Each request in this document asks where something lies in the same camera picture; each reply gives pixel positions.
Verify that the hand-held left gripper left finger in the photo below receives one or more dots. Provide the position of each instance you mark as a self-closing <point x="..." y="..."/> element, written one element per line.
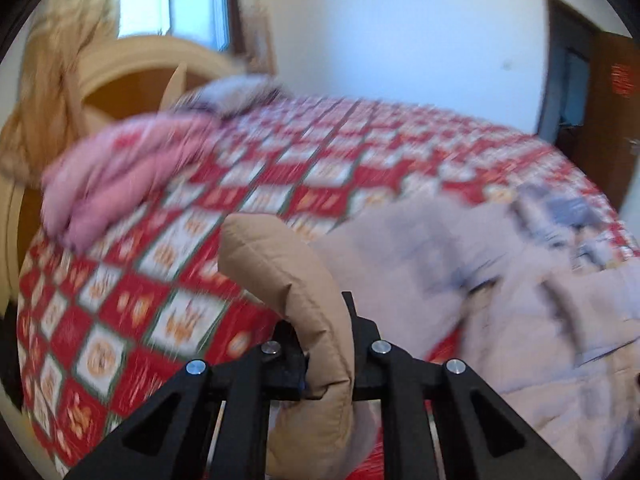
<point x="289" y="371"/>

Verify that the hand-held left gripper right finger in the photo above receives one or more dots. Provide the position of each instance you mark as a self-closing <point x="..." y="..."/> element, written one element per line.
<point x="365" y="360"/>

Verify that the beige quilted puffer jacket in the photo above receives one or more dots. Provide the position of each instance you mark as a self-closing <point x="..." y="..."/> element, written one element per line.
<point x="450" y="270"/>

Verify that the red checked cartoon bed sheet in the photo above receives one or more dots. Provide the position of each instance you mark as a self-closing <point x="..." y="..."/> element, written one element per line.
<point x="190" y="240"/>

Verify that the pink folded quilt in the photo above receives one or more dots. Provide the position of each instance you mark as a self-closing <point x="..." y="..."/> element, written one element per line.
<point x="125" y="170"/>

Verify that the striped pillow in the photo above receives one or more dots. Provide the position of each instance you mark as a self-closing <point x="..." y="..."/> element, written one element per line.
<point x="235" y="92"/>

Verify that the brown wooden door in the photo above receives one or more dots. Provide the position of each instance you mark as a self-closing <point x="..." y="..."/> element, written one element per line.
<point x="607" y="130"/>

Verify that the cream wooden headboard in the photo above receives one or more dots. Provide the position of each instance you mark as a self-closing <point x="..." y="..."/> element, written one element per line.
<point x="130" y="60"/>

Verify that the red paper door decoration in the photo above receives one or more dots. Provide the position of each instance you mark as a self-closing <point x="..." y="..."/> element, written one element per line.
<point x="624" y="79"/>

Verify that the window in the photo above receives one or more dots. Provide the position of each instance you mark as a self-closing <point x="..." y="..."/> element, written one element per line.
<point x="165" y="0"/>

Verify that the dark wooden door frame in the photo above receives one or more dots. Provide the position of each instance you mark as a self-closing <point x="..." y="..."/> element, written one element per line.
<point x="550" y="60"/>

